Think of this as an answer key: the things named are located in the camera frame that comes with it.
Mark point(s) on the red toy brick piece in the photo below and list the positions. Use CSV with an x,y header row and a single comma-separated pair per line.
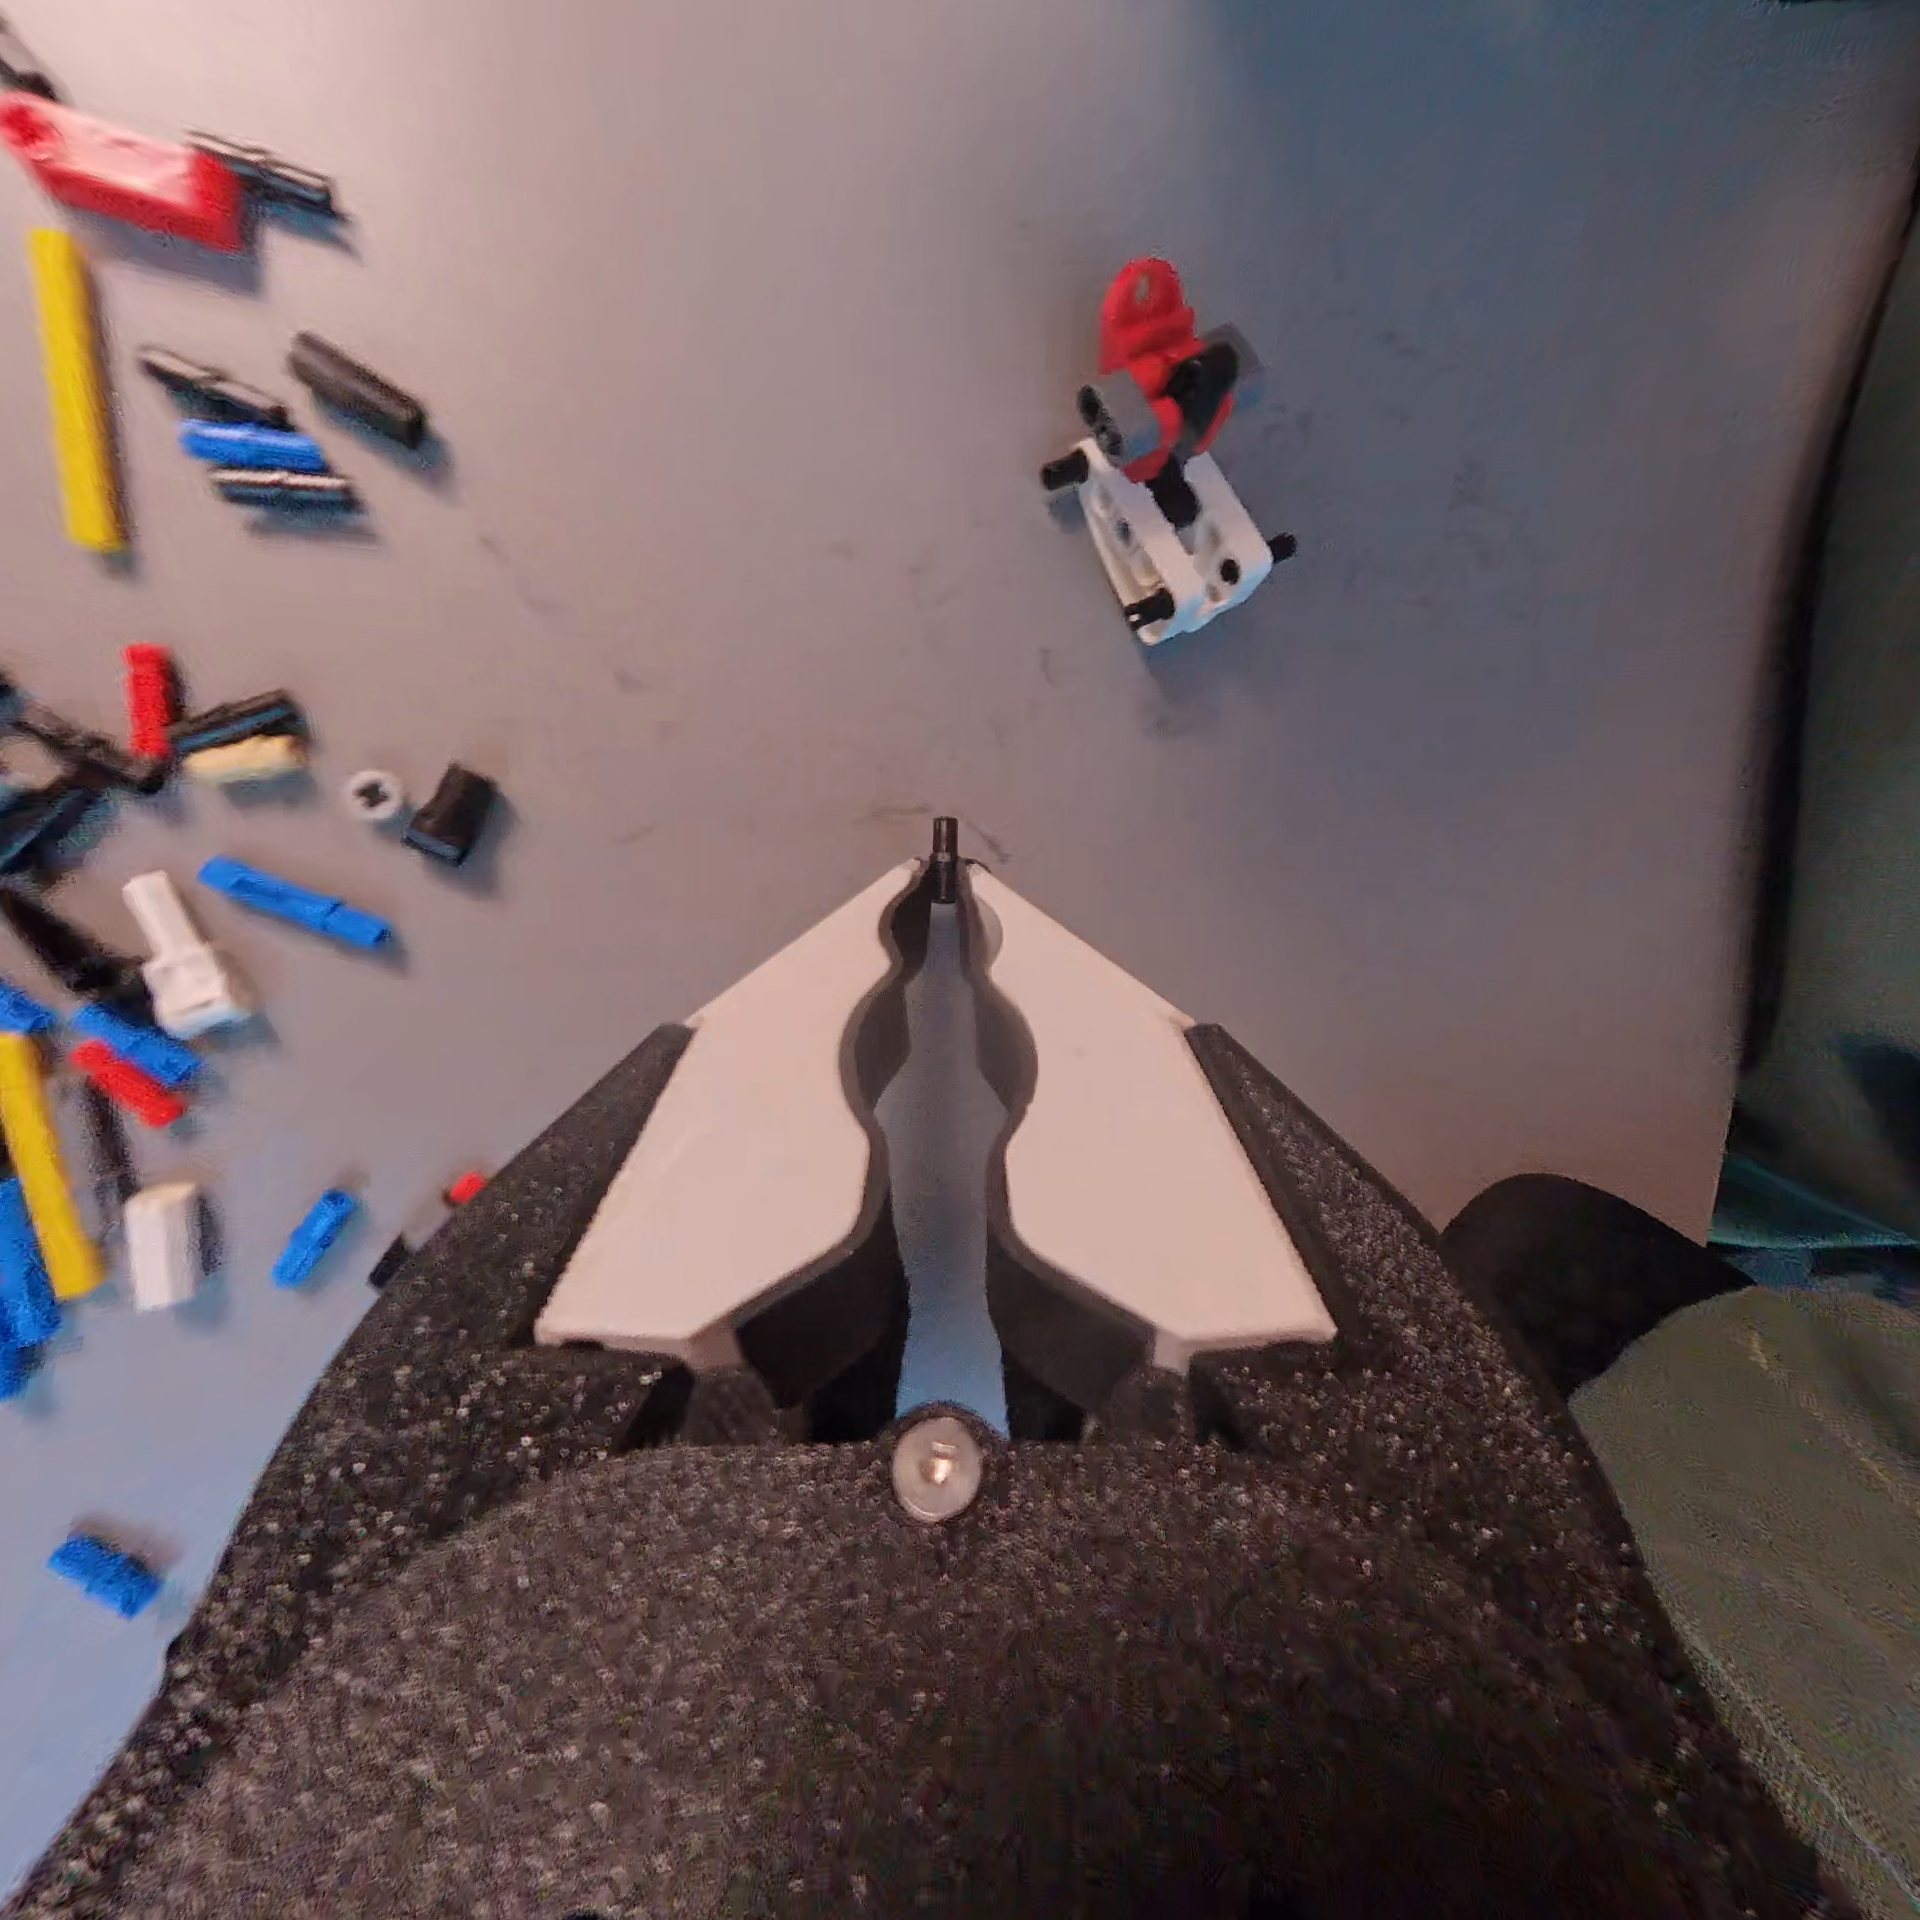
x,y
1154,346

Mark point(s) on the pile of small toy bricks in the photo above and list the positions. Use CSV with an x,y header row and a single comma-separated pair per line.
x,y
181,960

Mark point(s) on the white toy brick piece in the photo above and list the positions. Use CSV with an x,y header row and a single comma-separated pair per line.
x,y
1187,556

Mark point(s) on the small black pin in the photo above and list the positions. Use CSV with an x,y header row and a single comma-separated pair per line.
x,y
947,855

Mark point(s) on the black textured pad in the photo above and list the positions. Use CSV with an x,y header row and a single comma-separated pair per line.
x,y
1574,1276

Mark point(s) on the grey desk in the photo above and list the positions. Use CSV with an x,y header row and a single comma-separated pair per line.
x,y
750,603

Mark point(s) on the green sweatshirt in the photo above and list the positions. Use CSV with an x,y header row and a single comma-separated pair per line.
x,y
1801,1562

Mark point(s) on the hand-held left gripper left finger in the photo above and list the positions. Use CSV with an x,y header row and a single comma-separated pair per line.
x,y
721,1188

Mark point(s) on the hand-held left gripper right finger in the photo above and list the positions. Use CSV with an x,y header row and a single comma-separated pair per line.
x,y
1154,1188

